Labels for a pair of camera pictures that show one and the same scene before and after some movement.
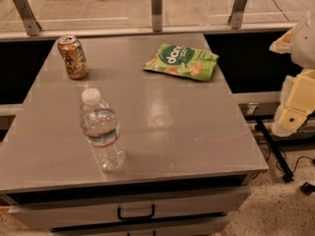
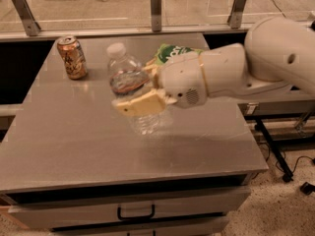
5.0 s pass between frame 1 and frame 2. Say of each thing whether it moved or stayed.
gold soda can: stayed
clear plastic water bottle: moved
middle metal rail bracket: stayed
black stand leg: stayed
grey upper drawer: stayed
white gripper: moved
